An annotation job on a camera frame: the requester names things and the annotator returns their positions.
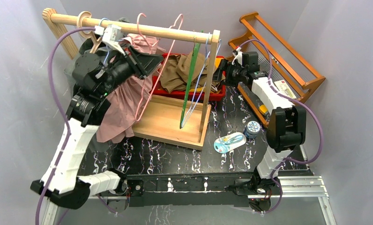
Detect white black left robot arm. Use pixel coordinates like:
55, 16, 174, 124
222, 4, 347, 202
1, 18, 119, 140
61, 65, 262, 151
30, 44, 163, 210

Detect green plastic hanger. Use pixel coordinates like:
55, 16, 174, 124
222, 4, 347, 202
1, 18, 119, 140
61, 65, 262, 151
179, 43, 207, 129

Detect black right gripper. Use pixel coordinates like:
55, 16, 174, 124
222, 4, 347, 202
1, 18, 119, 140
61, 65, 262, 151
209, 59, 246, 88

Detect wooden clothes hanger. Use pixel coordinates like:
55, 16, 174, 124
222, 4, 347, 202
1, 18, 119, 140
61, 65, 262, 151
76, 11, 103, 54

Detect pink wire hanger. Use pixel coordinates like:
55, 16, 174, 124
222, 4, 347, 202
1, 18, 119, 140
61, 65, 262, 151
135, 13, 184, 122

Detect wooden clothes rack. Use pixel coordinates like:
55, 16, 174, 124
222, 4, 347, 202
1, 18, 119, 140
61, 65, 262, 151
42, 8, 220, 150

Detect small white box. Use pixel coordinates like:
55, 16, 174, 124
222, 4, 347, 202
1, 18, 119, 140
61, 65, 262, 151
274, 80, 298, 99

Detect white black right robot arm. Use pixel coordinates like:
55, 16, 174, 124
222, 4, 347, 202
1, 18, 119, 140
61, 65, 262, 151
213, 51, 306, 194

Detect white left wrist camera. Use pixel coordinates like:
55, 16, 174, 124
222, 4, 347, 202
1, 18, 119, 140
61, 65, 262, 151
94, 24, 126, 56

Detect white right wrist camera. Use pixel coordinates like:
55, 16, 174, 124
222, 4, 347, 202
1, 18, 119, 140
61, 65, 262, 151
231, 46, 243, 66

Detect yellow object on rack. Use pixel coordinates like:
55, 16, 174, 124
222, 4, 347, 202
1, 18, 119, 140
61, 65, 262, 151
258, 105, 270, 117

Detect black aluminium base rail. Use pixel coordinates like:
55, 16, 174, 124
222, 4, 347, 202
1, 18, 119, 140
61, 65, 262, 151
44, 171, 330, 225

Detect blue patterned round tin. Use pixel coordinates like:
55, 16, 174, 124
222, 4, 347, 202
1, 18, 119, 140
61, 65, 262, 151
243, 121, 261, 139

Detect pink garment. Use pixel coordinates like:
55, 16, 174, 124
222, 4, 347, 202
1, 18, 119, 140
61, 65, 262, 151
96, 33, 166, 144

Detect orange wooden shoe rack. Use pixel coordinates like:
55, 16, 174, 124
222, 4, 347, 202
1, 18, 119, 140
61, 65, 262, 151
227, 12, 326, 128

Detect light blue wire hanger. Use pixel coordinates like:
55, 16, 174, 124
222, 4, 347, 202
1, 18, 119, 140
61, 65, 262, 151
179, 32, 223, 129

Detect brown garment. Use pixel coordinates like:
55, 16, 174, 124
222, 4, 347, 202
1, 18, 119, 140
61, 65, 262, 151
160, 53, 209, 93

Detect red plastic bin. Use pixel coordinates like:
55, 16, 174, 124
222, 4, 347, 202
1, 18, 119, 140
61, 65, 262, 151
149, 52, 227, 103

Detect white blister pack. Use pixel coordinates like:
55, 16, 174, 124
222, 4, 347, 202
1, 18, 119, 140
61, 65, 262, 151
213, 132, 246, 154

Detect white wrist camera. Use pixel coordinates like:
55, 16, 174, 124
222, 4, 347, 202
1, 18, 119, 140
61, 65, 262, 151
94, 24, 126, 56
231, 46, 243, 66

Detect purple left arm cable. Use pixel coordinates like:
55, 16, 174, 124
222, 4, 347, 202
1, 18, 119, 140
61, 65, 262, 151
35, 26, 97, 225

